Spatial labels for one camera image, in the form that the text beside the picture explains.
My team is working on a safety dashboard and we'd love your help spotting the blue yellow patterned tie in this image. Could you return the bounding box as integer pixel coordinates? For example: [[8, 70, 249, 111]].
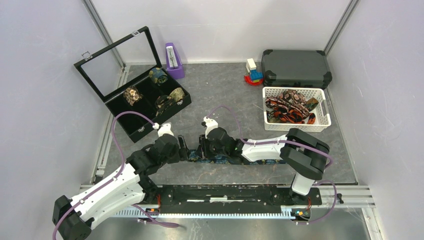
[[187, 151, 287, 166]]

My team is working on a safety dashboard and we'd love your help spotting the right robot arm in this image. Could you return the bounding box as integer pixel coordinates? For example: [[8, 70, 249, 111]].
[[197, 127, 331, 204]]

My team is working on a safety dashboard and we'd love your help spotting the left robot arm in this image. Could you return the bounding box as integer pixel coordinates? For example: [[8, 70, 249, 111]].
[[52, 134, 190, 240]]

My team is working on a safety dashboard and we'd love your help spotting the rolled olive gold tie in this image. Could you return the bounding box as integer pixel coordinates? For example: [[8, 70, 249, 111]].
[[169, 87, 186, 103]]

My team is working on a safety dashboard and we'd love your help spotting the rolled brown floral tie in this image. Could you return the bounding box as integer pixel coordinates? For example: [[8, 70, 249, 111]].
[[123, 86, 144, 106]]

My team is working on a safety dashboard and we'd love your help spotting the rolled teal tie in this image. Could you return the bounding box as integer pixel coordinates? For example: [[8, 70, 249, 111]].
[[149, 67, 168, 86]]

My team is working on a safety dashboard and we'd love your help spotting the colourful toy block stack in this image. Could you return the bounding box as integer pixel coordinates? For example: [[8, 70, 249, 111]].
[[244, 58, 264, 86]]

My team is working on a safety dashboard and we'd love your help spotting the white plastic basket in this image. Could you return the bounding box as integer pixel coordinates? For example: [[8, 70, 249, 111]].
[[262, 87, 331, 133]]

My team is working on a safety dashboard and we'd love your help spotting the purple metronome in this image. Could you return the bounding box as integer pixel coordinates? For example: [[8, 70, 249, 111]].
[[165, 42, 185, 80]]

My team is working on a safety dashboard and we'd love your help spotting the orange black tie pile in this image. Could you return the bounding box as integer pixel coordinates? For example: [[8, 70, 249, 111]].
[[265, 89, 319, 125]]

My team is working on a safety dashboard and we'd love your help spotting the black tie display box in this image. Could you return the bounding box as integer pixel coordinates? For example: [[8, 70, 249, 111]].
[[74, 26, 192, 143]]

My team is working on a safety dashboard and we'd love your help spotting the dark grey hard case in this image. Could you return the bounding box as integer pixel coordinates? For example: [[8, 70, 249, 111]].
[[261, 49, 333, 90]]

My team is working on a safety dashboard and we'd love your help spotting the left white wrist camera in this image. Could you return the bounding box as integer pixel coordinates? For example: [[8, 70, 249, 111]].
[[152, 122, 174, 137]]

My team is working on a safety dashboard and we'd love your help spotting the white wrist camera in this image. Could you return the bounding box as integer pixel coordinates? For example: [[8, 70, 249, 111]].
[[201, 116, 219, 139], [152, 122, 174, 137]]

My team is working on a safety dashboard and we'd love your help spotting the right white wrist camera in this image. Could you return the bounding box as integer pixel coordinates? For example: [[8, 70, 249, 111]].
[[201, 116, 219, 139]]

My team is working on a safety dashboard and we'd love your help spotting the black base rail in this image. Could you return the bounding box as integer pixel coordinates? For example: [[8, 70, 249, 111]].
[[142, 184, 323, 214]]

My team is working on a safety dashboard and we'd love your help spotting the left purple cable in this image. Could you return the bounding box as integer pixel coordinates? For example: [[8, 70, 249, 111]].
[[52, 111, 180, 240]]

